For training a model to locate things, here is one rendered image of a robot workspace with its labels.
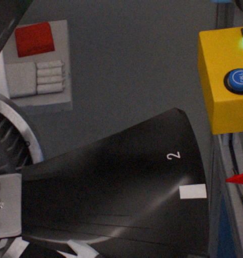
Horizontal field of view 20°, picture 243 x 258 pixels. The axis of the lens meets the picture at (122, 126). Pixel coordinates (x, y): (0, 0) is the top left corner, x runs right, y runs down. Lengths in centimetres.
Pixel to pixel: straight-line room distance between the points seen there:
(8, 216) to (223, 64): 46
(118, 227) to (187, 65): 96
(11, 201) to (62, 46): 67
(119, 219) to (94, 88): 96
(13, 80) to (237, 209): 52
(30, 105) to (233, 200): 45
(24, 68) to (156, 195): 65
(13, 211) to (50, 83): 57
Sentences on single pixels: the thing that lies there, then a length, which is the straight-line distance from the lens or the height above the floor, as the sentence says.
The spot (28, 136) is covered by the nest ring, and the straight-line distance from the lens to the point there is 101.
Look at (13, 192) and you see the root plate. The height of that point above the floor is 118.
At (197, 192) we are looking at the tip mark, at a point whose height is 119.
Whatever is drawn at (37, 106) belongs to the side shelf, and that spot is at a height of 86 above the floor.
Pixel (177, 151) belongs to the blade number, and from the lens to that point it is 85.
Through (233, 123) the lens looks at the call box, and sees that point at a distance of 112.
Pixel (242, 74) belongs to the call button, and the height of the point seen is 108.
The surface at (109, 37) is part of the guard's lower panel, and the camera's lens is 162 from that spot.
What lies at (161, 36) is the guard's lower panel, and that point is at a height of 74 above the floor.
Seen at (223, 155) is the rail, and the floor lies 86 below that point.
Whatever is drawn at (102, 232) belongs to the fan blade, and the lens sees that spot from 82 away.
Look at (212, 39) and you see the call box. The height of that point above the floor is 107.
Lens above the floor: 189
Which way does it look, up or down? 52 degrees down
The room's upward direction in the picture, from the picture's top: 7 degrees counter-clockwise
